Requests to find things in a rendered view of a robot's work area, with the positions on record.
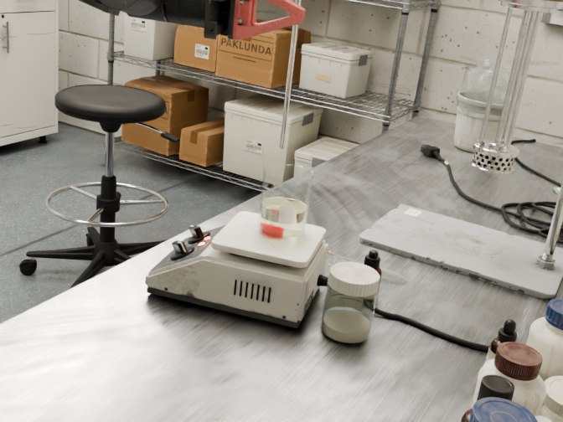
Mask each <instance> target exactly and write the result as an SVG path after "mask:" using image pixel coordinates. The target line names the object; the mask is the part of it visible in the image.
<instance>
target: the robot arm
mask: <svg viewBox="0 0 563 422"><path fill-rule="evenodd" d="M78 1H81V2H83V3H86V4H88V5H90V6H92V7H94V8H97V9H99V10H101V11H102V12H104V13H109V14H113V15H116V16H119V13H120V11H121V12H124V13H127V15H128V16H129V17H133V18H144V19H150V20H155V21H161V22H167V23H178V24H183V25H189V26H195V27H201V28H204V38H205V39H216V36H217V35H219V34H220V35H223V36H228V39H233V40H240V39H245V38H249V37H252V36H255V35H258V34H262V33H267V32H270V31H273V30H277V29H280V28H285V27H289V26H292V25H296V24H299V23H303V22H304V19H305V12H306V10H305V8H303V7H301V6H300V7H298V6H297V5H296V4H295V3H294V2H293V1H292V0H267V1H268V2H270V3H273V4H275V5H277V6H278V7H279V8H282V9H284V10H286V11H288V12H289V13H290V16H289V17H284V18H279V19H275V20H271V21H267V22H264V23H257V22H256V0H78Z"/></svg>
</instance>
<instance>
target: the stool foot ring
mask: <svg viewBox="0 0 563 422"><path fill-rule="evenodd" d="M100 185H101V183H79V184H74V185H69V186H66V187H63V188H59V189H57V190H55V191H53V192H52V193H51V194H49V196H48V197H47V198H46V199H45V207H46V208H47V209H48V211H49V212H51V213H52V214H53V215H54V216H56V217H58V218H60V219H63V220H65V221H69V222H71V223H75V224H83V225H88V226H96V227H127V226H135V225H140V224H146V223H150V222H152V221H154V220H157V219H160V218H161V217H162V216H163V215H164V214H165V213H166V212H167V211H168V209H169V204H168V201H167V199H166V198H165V197H164V196H163V195H161V194H160V193H157V192H155V191H153V190H151V189H148V188H144V187H140V186H136V185H131V184H126V183H116V186H117V187H120V188H131V189H136V190H139V191H143V192H145V193H150V194H151V195H154V196H156V197H157V198H159V199H147V200H120V198H121V194H120V193H119V192H116V197H115V198H113V199H105V198H102V197H101V194H98V195H97V196H95V195H94V194H92V193H88V192H86V191H84V190H81V189H80V188H85V187H99V186H100ZM68 190H74V191H76V192H77V193H80V194H83V195H85V196H86V197H88V198H92V199H94V200H95V201H96V211H95V212H94V213H93V214H92V215H91V216H90V217H89V218H88V219H87V220H82V219H75V218H71V217H69V216H66V215H63V214H61V213H59V212H57V211H55V210H54V209H53V208H52V207H51V206H50V204H49V202H50V200H51V198H52V197H54V196H55V195H57V194H59V193H62V192H64V191H68ZM148 203H164V209H163V211H162V212H161V213H159V214H157V215H154V216H152V217H150V218H147V219H141V220H136V221H130V222H119V223H106V222H94V221H93V220H94V219H95V218H96V217H97V216H98V215H100V214H101V213H104V214H113V213H116V212H118V211H119V210H120V205H133V204H148Z"/></svg>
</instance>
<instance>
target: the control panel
mask: <svg viewBox="0 0 563 422"><path fill-rule="evenodd" d="M224 227H225V225H224V226H221V227H218V228H216V229H211V230H209V232H210V236H209V238H208V239H203V240H201V241H199V242H197V243H194V244H189V243H188V240H189V239H190V238H192V237H193V236H190V237H188V238H185V239H184V240H183V242H184V243H185V246H186V248H187V247H194V252H192V253H191V254H189V255H187V256H185V257H183V258H181V259H178V260H171V259H170V258H171V256H172V255H173V254H174V253H176V252H175V250H174V249H173V250H172V251H171V252H170V253H169V254H168V255H167V256H165V257H164V258H163V259H162V260H161V261H160V262H159V263H158V264H157V265H155V266H154V267H153V268H152V269H151V270H150V271H153V270H158V269H161V268H163V267H166V266H169V265H173V264H176V263H179V262H182V261H185V260H189V259H192V258H194V257H197V256H199V255H201V254H202V253H203V251H204V250H205V249H206V248H207V247H208V246H209V245H210V244H211V240H212V239H213V238H214V237H215V236H216V235H217V234H218V233H219V232H220V231H221V230H222V229H223V228H224ZM201 242H204V243H203V244H202V245H199V243H201Z"/></svg>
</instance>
